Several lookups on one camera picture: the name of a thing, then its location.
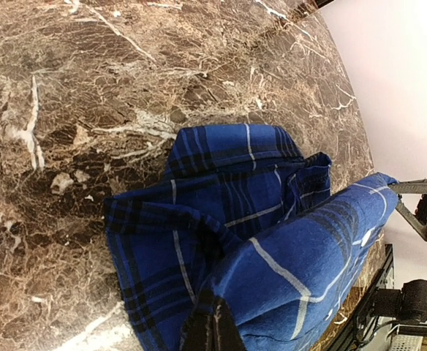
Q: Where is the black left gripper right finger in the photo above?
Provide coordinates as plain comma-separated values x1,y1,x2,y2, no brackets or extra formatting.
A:
213,299,246,351

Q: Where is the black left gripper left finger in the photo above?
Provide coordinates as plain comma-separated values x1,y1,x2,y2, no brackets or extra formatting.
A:
179,312,214,351

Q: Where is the blue plaid long sleeve shirt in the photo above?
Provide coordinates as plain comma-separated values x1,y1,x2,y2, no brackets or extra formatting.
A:
104,124,398,350

